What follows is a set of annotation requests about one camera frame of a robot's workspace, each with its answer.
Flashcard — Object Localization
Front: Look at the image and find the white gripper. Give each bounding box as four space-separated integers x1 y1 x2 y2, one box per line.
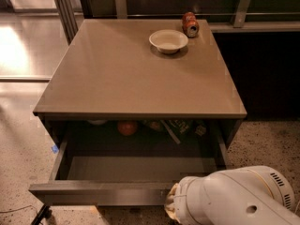
164 176 208 225

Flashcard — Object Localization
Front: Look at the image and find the grey top drawer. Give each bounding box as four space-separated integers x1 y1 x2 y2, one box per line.
29 120 229 206

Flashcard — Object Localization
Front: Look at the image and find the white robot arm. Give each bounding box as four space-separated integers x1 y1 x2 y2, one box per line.
164 166 300 225

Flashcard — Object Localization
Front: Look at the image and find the orange fruit in drawer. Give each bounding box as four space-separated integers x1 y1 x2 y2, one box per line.
117 121 138 136

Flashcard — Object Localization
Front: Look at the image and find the white bowl in drawer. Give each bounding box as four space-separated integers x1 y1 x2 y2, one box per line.
87 120 108 126

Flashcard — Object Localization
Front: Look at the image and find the grey drawer cabinet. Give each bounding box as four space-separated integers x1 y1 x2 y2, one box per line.
33 18 248 148

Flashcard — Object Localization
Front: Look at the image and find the black stand foot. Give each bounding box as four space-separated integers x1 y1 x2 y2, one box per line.
30 204 53 225

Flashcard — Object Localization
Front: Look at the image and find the blue tape piece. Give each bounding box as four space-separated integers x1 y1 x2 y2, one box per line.
52 144 59 154

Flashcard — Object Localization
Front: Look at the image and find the white paper bowl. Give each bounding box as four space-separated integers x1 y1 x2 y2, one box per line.
149 29 188 54

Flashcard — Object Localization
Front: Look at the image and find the orange soda can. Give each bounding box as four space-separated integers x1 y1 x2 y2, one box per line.
182 12 199 38

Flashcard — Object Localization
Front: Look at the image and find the thin floor cable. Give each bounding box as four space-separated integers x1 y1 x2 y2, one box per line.
0 204 38 214

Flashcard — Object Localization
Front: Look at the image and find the grey metal bracket left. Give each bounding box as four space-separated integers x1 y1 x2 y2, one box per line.
114 0 128 19

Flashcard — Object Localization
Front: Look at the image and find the grey metal bracket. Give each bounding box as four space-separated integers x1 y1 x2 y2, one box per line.
114 0 128 19
232 0 251 28

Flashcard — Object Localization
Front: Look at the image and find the grey metal bracket right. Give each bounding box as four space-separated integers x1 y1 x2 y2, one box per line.
232 0 251 28

